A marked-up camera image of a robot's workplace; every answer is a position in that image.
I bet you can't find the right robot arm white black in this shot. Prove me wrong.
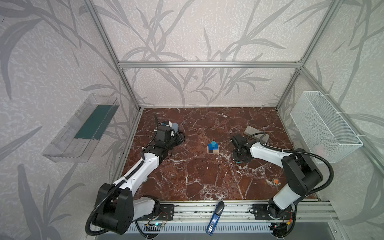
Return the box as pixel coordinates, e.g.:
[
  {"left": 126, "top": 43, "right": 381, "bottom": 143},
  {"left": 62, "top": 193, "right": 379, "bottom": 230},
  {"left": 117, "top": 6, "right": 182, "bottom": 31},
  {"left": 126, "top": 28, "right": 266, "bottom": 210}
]
[{"left": 231, "top": 134, "right": 335, "bottom": 215}]

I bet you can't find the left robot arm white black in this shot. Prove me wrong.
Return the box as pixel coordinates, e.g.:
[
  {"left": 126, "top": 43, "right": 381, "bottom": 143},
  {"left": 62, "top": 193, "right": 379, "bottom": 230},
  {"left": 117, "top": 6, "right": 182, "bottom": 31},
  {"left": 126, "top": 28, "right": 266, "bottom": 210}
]
[{"left": 85, "top": 121, "right": 185, "bottom": 236}]

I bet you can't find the grey rectangular sponge block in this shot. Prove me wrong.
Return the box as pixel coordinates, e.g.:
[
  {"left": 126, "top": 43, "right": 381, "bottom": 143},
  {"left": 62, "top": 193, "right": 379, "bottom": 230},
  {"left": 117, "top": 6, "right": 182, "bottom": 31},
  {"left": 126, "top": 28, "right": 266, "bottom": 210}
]
[{"left": 244, "top": 126, "right": 270, "bottom": 143}]

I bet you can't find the grey-blue glasses case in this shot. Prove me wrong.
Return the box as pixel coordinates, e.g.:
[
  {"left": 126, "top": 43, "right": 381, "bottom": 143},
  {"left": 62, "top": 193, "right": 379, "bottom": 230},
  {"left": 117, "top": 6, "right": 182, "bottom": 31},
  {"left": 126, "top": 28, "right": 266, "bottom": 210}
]
[{"left": 172, "top": 123, "right": 179, "bottom": 133}]

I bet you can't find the blue black handheld scanner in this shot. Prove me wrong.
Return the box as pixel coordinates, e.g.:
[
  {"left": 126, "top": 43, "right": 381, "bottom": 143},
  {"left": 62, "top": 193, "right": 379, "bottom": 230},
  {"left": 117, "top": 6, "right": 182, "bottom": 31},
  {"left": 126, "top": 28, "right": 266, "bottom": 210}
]
[{"left": 206, "top": 201, "right": 225, "bottom": 236}]

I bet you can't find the pink object in basket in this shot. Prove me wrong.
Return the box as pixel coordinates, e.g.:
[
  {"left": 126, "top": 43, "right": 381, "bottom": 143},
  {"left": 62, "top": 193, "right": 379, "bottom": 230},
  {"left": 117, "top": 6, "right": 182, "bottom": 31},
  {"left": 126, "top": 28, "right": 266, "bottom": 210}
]
[{"left": 313, "top": 144, "right": 327, "bottom": 158}]

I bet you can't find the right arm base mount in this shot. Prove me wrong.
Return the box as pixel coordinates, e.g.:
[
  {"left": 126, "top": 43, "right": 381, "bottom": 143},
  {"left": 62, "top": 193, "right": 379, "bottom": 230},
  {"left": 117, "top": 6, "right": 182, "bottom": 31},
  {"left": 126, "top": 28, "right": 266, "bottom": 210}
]
[{"left": 249, "top": 204, "right": 294, "bottom": 221}]

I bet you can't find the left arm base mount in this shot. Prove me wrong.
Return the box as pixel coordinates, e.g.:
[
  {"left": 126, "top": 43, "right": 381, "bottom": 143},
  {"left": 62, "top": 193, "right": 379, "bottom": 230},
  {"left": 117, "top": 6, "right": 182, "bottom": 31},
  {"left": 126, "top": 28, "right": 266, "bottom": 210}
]
[{"left": 143, "top": 204, "right": 175, "bottom": 221}]

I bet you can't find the white wire mesh basket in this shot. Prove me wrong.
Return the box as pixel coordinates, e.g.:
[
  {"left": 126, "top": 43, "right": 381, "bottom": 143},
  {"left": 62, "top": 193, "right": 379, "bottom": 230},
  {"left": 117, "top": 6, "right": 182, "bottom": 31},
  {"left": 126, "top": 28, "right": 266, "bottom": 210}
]
[{"left": 290, "top": 91, "right": 363, "bottom": 163}]

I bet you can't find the clear plastic wall bin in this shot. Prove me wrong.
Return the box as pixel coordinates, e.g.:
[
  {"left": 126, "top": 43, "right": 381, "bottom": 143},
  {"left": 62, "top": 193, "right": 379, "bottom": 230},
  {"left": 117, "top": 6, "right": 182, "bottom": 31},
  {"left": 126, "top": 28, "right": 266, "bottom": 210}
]
[{"left": 42, "top": 94, "right": 120, "bottom": 163}]

